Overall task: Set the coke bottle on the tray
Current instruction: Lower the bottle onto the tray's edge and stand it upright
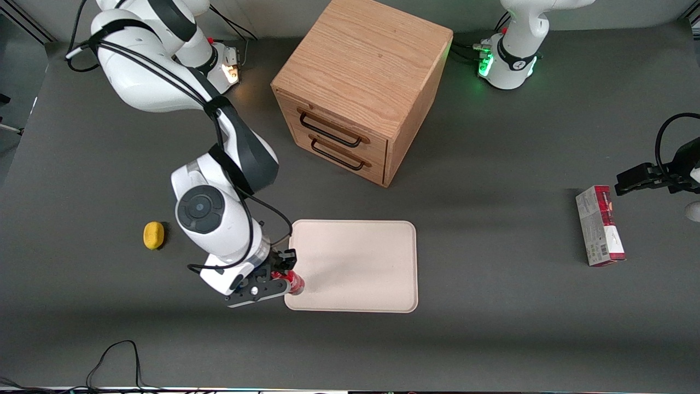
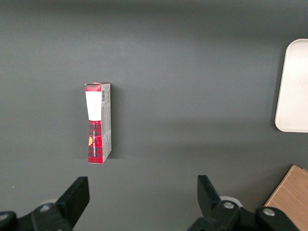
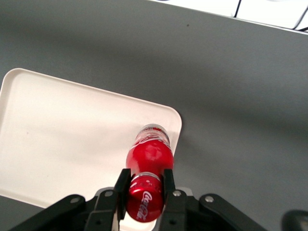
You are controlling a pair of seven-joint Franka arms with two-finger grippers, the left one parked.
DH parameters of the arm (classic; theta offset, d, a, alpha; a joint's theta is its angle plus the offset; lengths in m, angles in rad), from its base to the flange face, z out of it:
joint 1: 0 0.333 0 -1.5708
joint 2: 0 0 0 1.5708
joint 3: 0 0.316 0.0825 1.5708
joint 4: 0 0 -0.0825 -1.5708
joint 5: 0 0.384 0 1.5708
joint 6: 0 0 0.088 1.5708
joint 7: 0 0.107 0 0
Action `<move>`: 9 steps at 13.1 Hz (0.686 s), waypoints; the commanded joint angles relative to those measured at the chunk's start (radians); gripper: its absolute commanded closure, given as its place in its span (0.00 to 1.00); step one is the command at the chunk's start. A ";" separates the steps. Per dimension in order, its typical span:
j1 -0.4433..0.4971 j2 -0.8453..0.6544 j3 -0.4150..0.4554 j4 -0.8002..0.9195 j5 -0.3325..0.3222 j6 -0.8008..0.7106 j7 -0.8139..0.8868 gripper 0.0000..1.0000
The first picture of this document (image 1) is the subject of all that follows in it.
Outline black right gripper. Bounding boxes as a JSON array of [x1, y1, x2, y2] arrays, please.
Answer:
[[255, 248, 298, 283]]

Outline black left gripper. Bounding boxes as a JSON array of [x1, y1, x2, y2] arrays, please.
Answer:
[[615, 138, 700, 196]]

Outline red coke bottle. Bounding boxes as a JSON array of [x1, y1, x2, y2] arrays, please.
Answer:
[[272, 270, 306, 297]]

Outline beige rectangular tray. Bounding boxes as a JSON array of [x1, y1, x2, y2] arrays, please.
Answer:
[[284, 219, 419, 314]]

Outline red and grey carton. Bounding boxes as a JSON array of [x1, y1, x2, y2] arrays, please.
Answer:
[[575, 185, 627, 268]]

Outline wooden drawer front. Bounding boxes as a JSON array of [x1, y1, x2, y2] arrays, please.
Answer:
[[291, 125, 386, 186], [275, 89, 388, 164]]

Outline yellow lemon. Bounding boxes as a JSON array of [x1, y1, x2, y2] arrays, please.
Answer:
[[143, 221, 165, 251]]

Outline wooden drawer cabinet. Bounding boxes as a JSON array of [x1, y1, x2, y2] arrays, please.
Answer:
[[271, 0, 454, 188]]

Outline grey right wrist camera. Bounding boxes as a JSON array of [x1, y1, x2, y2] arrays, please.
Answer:
[[225, 275, 294, 309]]

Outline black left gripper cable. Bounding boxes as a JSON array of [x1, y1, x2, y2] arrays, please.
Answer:
[[655, 113, 700, 177]]

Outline black drawer handle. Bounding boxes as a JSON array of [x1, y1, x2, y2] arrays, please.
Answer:
[[297, 108, 371, 148], [310, 136, 372, 171]]

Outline black table edge cable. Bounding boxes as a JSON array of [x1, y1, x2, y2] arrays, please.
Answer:
[[0, 340, 165, 394]]

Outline black left base cables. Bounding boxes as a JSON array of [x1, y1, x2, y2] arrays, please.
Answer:
[[451, 11, 512, 65]]

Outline black base cables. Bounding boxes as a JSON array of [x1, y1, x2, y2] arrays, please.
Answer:
[[208, 5, 259, 69], [451, 11, 512, 65]]

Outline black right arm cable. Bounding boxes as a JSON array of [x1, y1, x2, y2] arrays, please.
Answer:
[[66, 0, 294, 273]]

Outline black right base cables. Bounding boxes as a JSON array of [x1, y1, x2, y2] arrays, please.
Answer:
[[208, 5, 259, 69]]

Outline aluminium frame profile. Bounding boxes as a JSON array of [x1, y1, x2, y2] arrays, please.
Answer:
[[0, 8, 55, 44]]

